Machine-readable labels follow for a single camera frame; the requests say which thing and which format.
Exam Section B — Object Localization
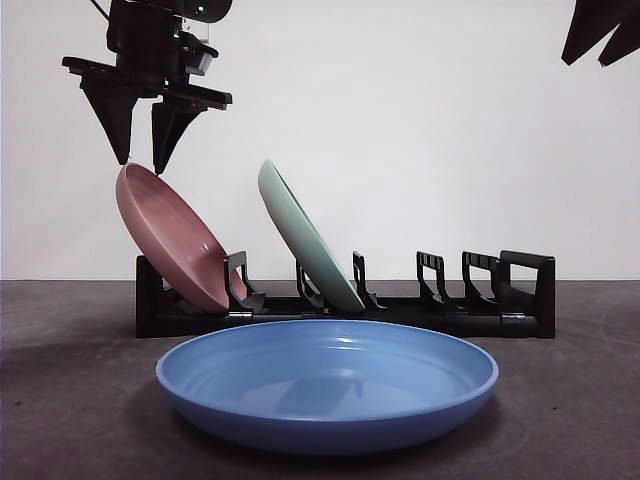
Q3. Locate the pink round plate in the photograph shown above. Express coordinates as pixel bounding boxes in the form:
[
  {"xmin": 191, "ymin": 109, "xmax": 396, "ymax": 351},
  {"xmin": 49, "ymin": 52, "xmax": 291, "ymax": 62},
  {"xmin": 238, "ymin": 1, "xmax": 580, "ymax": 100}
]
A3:
[{"xmin": 115, "ymin": 162, "xmax": 249, "ymax": 311}]

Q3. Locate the green round plate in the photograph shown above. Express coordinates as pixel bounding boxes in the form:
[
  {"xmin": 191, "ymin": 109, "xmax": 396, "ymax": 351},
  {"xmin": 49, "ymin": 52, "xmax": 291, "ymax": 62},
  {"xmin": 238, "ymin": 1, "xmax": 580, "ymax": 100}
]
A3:
[{"xmin": 257, "ymin": 158, "xmax": 367, "ymax": 312}]

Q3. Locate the blue round plate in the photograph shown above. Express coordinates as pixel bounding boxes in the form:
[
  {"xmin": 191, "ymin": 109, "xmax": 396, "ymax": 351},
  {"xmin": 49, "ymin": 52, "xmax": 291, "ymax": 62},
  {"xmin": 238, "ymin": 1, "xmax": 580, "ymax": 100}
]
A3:
[{"xmin": 154, "ymin": 319, "xmax": 500, "ymax": 456}]

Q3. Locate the black plastic dish rack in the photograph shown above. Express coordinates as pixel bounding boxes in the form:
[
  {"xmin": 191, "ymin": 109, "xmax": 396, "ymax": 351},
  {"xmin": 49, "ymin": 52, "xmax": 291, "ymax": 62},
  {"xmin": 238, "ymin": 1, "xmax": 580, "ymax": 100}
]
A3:
[{"xmin": 135, "ymin": 249, "xmax": 557, "ymax": 340}]

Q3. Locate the pale grey camera box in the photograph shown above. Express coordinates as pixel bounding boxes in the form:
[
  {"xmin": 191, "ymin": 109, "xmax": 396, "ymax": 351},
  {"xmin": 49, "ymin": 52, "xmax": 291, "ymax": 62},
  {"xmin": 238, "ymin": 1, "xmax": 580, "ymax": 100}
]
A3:
[{"xmin": 191, "ymin": 42, "xmax": 220, "ymax": 78}]

